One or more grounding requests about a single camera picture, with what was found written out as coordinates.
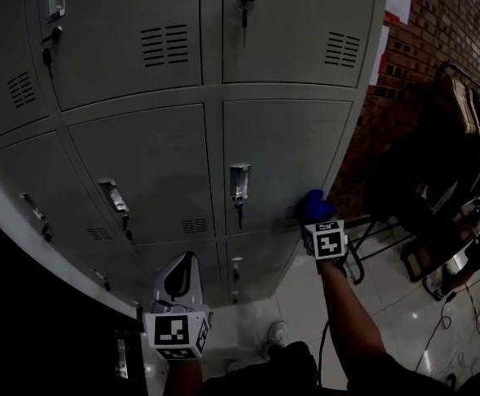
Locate person's right forearm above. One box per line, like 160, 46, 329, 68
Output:
317, 257, 385, 370

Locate person's left forearm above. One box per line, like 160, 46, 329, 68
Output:
167, 358, 204, 396

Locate person's dark clothing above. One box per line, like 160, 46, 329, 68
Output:
200, 340, 480, 396

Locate dark hanging garments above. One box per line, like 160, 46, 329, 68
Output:
363, 109, 480, 230

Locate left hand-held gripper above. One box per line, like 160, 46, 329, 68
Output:
144, 251, 211, 361

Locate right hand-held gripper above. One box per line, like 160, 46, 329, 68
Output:
303, 219, 350, 262

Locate blue cloth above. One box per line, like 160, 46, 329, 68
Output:
295, 188, 336, 225

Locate black floor cable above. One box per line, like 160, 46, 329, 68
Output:
415, 262, 480, 375

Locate black metal clothes rack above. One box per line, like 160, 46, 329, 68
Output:
346, 60, 480, 286

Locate row of wooden hangers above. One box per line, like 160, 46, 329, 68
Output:
441, 74, 480, 135

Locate grey metal locker cabinet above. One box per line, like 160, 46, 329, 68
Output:
0, 0, 389, 309

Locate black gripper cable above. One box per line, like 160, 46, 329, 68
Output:
316, 319, 332, 387

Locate person's white shoe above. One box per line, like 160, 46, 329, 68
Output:
267, 321, 289, 346

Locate grey metal locker door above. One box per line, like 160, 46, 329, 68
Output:
222, 99, 355, 237

